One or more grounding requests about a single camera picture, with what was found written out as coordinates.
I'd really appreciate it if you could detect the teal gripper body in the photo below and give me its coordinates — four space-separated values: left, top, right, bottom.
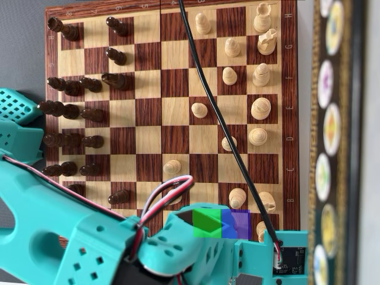
138 204 239 285

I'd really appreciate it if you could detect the wooden folding chess board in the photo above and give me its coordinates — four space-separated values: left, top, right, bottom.
44 0 300 248

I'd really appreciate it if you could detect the light wooden pawn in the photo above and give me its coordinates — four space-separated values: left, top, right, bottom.
221 66 238 87
163 159 182 176
163 189 183 205
195 12 212 35
224 37 240 58
221 135 238 152
191 102 208 119

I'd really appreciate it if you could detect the light wooden bishop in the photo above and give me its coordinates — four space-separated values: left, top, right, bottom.
228 187 247 210
252 63 270 88

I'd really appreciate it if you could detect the light wooden rook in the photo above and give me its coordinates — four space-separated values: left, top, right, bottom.
255 220 268 243
253 2 273 34

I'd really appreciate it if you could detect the dark wooden pawn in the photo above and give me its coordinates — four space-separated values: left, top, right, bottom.
80 108 104 123
81 135 105 149
107 189 131 205
106 16 129 38
105 47 128 67
79 77 103 93
78 163 103 177

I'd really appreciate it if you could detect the light wooden knight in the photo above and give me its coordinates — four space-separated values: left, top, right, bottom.
256 191 277 213
256 28 278 56

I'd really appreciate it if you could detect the dark wooden knight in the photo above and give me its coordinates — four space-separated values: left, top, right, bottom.
67 183 86 195
100 72 131 91

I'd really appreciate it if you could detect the dark wooden bishop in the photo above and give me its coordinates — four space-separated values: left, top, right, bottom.
46 76 83 97
41 161 78 178

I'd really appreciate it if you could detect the dark wooden queen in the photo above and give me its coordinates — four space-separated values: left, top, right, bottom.
42 132 81 148

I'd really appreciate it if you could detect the dark wooden king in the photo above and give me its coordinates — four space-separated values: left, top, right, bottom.
37 100 80 120

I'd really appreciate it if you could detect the dark wooden rook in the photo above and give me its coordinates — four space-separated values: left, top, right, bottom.
46 16 80 42

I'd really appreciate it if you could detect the red white black servo cable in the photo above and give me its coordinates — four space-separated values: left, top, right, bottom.
135 175 194 256
0 154 131 223

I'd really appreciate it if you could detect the teal camera mount with circuit board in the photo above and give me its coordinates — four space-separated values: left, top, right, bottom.
233 230 308 285

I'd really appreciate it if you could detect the black camera cable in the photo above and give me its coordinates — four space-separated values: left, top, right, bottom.
177 0 283 247

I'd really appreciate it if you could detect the dark frame with round medallions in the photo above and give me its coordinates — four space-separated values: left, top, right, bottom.
305 0 366 285

